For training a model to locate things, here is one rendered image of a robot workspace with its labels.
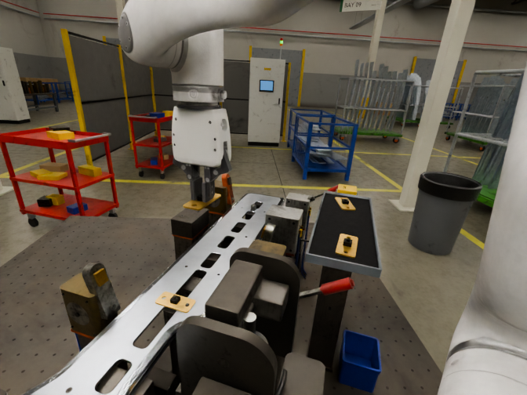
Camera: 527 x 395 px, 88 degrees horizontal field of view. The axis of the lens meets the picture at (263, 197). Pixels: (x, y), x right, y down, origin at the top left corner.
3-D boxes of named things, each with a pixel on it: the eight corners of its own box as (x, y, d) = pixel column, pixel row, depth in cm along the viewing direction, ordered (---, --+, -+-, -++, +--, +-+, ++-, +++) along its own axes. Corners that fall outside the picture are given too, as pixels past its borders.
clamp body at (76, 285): (99, 370, 77) (73, 267, 63) (135, 384, 74) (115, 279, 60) (78, 393, 71) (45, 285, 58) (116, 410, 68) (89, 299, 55)
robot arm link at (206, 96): (234, 87, 48) (234, 105, 49) (191, 85, 51) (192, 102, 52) (209, 86, 41) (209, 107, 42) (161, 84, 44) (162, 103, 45)
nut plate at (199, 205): (205, 193, 58) (205, 187, 58) (222, 195, 57) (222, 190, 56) (181, 207, 51) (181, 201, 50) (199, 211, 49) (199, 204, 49)
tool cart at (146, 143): (161, 164, 498) (155, 109, 461) (184, 167, 492) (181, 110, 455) (134, 179, 424) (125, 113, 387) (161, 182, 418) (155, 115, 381)
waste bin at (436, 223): (393, 232, 309) (410, 169, 281) (436, 233, 311) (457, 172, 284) (419, 258, 262) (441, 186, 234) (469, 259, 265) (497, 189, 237)
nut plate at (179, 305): (154, 302, 61) (153, 298, 60) (164, 291, 64) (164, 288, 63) (187, 313, 58) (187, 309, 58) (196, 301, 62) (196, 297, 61)
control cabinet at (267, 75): (247, 146, 692) (251, 34, 598) (248, 141, 741) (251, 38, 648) (278, 146, 696) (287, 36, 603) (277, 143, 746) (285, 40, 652)
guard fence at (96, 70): (154, 135, 756) (147, 53, 679) (159, 135, 757) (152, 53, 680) (84, 172, 439) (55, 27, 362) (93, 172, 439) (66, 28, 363)
